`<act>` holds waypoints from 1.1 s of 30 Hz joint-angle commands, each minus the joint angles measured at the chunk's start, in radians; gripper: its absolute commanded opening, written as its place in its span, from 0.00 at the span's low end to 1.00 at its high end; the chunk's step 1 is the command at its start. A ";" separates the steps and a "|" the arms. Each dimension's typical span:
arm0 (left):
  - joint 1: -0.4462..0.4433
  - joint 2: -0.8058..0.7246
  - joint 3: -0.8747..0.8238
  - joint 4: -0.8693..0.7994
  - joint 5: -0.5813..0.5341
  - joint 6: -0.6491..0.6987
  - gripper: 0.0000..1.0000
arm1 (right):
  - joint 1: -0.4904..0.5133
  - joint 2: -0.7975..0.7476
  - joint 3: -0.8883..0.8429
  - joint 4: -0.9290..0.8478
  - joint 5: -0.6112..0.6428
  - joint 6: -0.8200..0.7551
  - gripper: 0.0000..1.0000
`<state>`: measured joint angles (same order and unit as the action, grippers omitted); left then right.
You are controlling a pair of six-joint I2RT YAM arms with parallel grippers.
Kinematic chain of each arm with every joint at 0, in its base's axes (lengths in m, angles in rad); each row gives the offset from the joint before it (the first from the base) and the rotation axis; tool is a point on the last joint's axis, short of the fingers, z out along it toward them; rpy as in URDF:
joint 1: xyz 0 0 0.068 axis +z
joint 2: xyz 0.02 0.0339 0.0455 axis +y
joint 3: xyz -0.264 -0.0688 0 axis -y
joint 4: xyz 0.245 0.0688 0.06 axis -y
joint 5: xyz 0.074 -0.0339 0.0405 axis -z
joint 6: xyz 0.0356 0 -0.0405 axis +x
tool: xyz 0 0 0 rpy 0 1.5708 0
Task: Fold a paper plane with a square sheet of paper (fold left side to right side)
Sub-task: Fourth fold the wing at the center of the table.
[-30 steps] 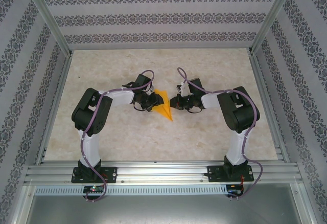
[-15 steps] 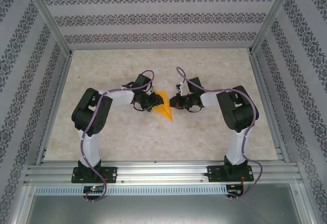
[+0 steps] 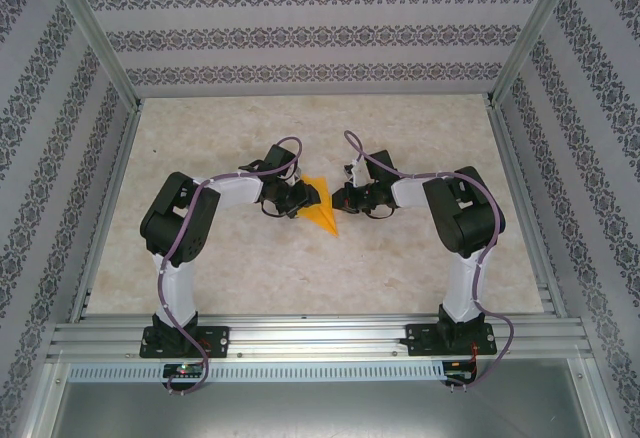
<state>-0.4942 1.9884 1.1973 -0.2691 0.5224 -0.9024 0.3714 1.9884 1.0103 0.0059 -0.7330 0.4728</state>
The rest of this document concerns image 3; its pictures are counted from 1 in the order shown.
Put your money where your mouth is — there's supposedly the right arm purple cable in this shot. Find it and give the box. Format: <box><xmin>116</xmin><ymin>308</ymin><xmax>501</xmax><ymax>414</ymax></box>
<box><xmin>343</xmin><ymin>130</ymin><xmax>516</xmax><ymax>393</ymax></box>

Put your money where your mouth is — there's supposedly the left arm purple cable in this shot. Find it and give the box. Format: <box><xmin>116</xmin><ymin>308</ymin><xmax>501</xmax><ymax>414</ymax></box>
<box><xmin>155</xmin><ymin>136</ymin><xmax>305</xmax><ymax>397</ymax></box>

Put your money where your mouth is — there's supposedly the aluminium side rail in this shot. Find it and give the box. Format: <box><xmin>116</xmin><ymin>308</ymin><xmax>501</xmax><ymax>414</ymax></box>
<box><xmin>487</xmin><ymin>102</ymin><xmax>569</xmax><ymax>317</ymax></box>
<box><xmin>69</xmin><ymin>102</ymin><xmax>144</xmax><ymax>322</ymax></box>

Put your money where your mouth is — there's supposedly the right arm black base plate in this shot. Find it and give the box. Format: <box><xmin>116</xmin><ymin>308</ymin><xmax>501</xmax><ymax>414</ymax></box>
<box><xmin>405</xmin><ymin>322</ymin><xmax>499</xmax><ymax>358</ymax></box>

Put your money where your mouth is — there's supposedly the orange paper sheet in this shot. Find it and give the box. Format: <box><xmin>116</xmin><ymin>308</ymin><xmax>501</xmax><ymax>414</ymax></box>
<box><xmin>298</xmin><ymin>173</ymin><xmax>340</xmax><ymax>238</ymax></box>

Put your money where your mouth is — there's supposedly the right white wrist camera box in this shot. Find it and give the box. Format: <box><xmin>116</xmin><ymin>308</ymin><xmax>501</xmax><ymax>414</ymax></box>
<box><xmin>348</xmin><ymin>157</ymin><xmax>370</xmax><ymax>188</ymax></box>

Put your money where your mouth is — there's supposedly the slotted grey cable duct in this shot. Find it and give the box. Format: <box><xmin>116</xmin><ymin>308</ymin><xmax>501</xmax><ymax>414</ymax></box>
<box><xmin>67</xmin><ymin>361</ymin><xmax>449</xmax><ymax>384</ymax></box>

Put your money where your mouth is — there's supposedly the aluminium mounting rail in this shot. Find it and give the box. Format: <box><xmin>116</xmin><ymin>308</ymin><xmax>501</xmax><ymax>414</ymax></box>
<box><xmin>47</xmin><ymin>313</ymin><xmax>594</xmax><ymax>362</ymax></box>

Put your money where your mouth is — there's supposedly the aluminium frame post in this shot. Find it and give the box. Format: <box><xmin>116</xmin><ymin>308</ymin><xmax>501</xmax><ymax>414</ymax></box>
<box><xmin>487</xmin><ymin>0</ymin><xmax>586</xmax><ymax>109</ymax></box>
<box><xmin>47</xmin><ymin>0</ymin><xmax>144</xmax><ymax>109</ymax></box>

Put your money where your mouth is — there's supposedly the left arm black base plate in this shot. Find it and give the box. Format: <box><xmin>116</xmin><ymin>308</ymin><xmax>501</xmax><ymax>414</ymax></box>
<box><xmin>139</xmin><ymin>325</ymin><xmax>231</xmax><ymax>359</ymax></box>

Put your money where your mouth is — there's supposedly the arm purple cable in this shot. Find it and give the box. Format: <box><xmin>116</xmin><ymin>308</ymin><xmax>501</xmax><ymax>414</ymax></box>
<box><xmin>155</xmin><ymin>136</ymin><xmax>305</xmax><ymax>397</ymax></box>
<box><xmin>343</xmin><ymin>130</ymin><xmax>516</xmax><ymax>393</ymax></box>

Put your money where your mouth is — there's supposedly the grey metal sheet panel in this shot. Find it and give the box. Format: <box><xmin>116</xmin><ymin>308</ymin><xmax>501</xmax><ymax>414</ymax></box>
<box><xmin>29</xmin><ymin>382</ymin><xmax>614</xmax><ymax>438</ymax></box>

